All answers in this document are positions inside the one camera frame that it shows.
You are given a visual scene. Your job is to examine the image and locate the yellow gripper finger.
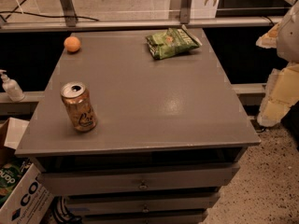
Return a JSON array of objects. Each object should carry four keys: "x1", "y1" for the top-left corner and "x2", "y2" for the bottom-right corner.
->
[
  {"x1": 256, "y1": 23, "x2": 279, "y2": 49},
  {"x1": 257, "y1": 63, "x2": 299, "y2": 127}
]

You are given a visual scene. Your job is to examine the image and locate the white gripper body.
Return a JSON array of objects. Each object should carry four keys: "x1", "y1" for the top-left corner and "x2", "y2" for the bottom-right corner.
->
[{"x1": 277, "y1": 0, "x2": 299, "y2": 63}]

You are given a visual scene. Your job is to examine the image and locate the orange soda can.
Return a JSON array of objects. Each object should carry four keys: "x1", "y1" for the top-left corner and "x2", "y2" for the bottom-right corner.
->
[{"x1": 61, "y1": 81, "x2": 97, "y2": 132}]

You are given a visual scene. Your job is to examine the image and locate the green jalapeno chip bag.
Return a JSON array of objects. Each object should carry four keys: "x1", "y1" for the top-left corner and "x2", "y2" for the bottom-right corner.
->
[{"x1": 146, "y1": 25, "x2": 202, "y2": 60}]

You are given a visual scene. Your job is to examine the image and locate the middle grey drawer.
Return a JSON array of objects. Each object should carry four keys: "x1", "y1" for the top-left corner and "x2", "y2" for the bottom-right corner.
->
[{"x1": 66, "y1": 192, "x2": 220, "y2": 216}]

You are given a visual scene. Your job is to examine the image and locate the grey drawer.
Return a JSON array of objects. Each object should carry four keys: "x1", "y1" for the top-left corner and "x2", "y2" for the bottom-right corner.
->
[
  {"x1": 66, "y1": 192, "x2": 220, "y2": 216},
  {"x1": 82, "y1": 209, "x2": 207, "y2": 224},
  {"x1": 38, "y1": 163, "x2": 240, "y2": 196}
]

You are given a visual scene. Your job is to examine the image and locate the grey drawer cabinet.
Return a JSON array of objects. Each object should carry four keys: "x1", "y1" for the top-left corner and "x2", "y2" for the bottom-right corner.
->
[{"x1": 14, "y1": 28, "x2": 262, "y2": 224}]

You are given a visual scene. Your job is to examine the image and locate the bottom grey drawer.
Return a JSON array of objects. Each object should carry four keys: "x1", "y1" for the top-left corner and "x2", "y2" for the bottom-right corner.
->
[{"x1": 82, "y1": 209, "x2": 207, "y2": 224}]

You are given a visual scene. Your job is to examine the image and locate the orange fruit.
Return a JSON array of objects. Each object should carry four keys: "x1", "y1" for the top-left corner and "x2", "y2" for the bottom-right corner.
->
[{"x1": 64, "y1": 36, "x2": 81, "y2": 52}]

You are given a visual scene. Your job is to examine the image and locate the top grey drawer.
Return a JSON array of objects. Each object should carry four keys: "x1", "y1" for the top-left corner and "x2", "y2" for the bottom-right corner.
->
[{"x1": 38, "y1": 163, "x2": 240, "y2": 196}]

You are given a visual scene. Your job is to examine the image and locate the white pump sanitizer bottle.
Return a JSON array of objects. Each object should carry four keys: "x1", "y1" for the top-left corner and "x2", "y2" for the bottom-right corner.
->
[{"x1": 0, "y1": 70, "x2": 25, "y2": 102}]

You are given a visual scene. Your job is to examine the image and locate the white cardboard box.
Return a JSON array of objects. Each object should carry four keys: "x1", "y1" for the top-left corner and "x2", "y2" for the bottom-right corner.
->
[{"x1": 0, "y1": 118, "x2": 53, "y2": 224}]

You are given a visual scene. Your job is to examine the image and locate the green snack package in box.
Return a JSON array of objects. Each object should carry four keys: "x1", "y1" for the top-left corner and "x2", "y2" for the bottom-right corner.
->
[{"x1": 0, "y1": 159, "x2": 31, "y2": 207}]

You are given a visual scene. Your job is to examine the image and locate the black and white cables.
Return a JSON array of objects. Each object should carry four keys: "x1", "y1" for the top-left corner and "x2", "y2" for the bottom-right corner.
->
[{"x1": 50, "y1": 197, "x2": 83, "y2": 224}]

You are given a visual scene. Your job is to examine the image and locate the black cable on floor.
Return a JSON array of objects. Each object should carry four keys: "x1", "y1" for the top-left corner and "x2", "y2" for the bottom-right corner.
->
[{"x1": 0, "y1": 0, "x2": 101, "y2": 22}]

